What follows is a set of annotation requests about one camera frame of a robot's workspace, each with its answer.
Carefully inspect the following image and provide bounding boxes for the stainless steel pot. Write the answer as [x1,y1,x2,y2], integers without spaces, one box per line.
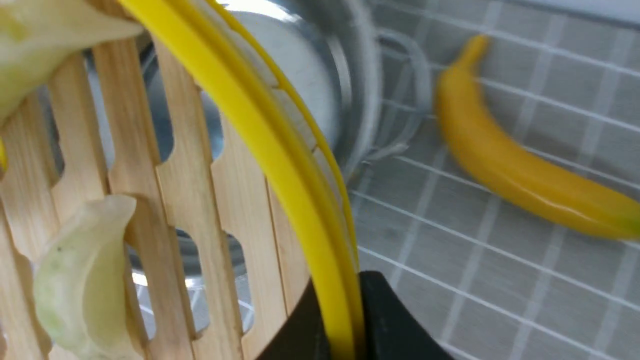
[82,0,433,334]

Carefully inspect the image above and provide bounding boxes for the yellow-rimmed bamboo steamer basket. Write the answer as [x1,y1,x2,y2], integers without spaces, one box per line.
[1,0,367,360]

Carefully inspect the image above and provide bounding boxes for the yellow banana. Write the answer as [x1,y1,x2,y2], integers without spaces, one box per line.
[434,34,640,241]

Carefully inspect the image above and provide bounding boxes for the green dumpling top right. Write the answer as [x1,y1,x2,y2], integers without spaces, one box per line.
[0,0,143,123]

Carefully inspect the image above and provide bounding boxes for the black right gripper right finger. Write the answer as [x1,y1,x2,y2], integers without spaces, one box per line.
[359,271,453,360]

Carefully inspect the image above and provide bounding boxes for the green dumpling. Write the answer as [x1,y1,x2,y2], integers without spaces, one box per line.
[0,0,143,123]
[33,194,143,360]

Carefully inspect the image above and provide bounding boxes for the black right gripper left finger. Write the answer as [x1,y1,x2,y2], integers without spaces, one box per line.
[258,281,331,360]

